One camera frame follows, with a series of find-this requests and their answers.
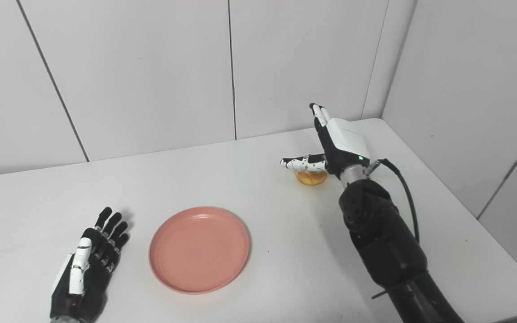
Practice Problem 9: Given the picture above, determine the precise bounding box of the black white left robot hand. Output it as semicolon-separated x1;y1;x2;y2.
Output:
50;206;131;323

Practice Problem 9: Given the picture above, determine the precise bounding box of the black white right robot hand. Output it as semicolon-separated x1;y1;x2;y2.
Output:
280;103;370;180

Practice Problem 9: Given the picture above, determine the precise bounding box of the golden cream puff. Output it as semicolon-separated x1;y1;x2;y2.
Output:
295;170;329;186

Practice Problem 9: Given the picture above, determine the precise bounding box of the pink round plate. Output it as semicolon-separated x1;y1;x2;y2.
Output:
149;206;250;295

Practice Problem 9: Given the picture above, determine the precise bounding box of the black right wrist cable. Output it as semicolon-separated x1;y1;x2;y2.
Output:
364;158;421;245

